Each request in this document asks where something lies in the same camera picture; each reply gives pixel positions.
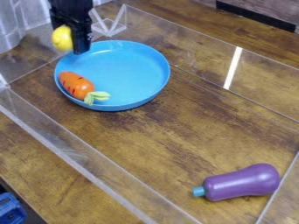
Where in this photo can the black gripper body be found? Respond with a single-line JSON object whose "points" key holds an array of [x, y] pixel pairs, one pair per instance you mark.
{"points": [[71, 11]]}

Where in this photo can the clear acrylic corner bracket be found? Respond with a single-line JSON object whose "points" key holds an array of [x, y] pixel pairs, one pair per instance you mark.
{"points": [[110, 27]]}

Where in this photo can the blue plastic plate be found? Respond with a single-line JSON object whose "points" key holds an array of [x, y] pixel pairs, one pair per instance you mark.
{"points": [[125, 68]]}

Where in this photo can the purple toy eggplant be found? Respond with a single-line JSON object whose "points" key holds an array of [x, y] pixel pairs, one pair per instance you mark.
{"points": [[257, 180]]}

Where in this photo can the orange toy carrot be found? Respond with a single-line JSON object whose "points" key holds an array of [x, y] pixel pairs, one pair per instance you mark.
{"points": [[81, 88]]}

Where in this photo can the white translucent curtain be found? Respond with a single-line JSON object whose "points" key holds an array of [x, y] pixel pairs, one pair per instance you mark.
{"points": [[22, 15]]}

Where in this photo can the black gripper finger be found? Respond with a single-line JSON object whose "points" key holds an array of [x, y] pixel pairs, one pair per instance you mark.
{"points": [[55, 22], [82, 37]]}

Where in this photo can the clear acrylic enclosure wall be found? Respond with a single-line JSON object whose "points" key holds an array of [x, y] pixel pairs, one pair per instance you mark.
{"points": [[122, 168]]}

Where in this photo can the blue plastic object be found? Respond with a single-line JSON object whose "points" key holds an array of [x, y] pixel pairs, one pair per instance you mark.
{"points": [[13, 213]]}

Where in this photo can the yellow toy lemon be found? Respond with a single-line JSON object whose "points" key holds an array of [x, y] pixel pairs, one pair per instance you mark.
{"points": [[61, 38]]}

